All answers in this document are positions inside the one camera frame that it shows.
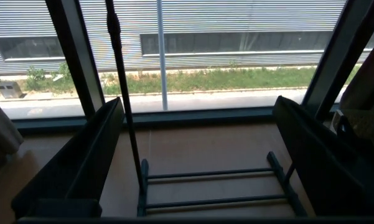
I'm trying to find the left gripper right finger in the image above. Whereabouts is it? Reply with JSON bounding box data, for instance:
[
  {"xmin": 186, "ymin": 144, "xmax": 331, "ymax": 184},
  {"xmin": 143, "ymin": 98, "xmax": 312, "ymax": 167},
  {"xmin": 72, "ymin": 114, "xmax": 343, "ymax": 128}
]
[{"xmin": 272, "ymin": 95, "xmax": 374, "ymax": 217}]

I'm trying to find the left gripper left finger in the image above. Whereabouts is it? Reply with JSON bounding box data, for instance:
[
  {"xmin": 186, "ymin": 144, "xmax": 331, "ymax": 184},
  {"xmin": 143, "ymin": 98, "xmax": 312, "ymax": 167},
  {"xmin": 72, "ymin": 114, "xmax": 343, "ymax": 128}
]
[{"xmin": 11, "ymin": 96, "xmax": 126, "ymax": 218}]

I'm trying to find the black clothes rack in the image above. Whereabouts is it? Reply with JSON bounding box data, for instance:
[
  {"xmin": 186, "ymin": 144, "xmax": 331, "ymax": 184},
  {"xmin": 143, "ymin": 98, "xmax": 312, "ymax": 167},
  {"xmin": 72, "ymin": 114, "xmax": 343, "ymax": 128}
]
[{"xmin": 105, "ymin": 0, "xmax": 308, "ymax": 218}]

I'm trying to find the window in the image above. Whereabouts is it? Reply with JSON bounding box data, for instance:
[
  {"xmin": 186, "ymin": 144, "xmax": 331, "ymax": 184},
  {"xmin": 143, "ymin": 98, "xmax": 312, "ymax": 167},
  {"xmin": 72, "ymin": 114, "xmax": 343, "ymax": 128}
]
[{"xmin": 0, "ymin": 0, "xmax": 374, "ymax": 134}]

